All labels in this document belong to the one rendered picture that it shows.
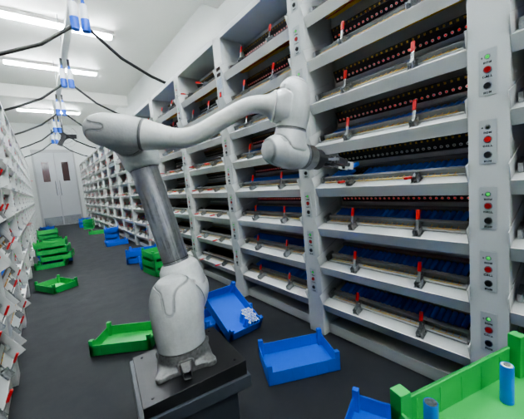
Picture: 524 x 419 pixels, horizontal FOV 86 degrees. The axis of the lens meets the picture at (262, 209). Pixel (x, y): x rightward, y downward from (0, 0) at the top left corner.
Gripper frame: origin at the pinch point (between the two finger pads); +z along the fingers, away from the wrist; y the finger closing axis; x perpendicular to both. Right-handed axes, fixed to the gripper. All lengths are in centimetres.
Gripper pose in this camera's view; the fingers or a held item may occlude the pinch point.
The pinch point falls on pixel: (344, 165)
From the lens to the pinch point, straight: 121.1
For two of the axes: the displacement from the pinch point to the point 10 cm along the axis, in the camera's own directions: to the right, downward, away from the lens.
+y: -6.2, -0.2, 7.8
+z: 7.8, 0.3, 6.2
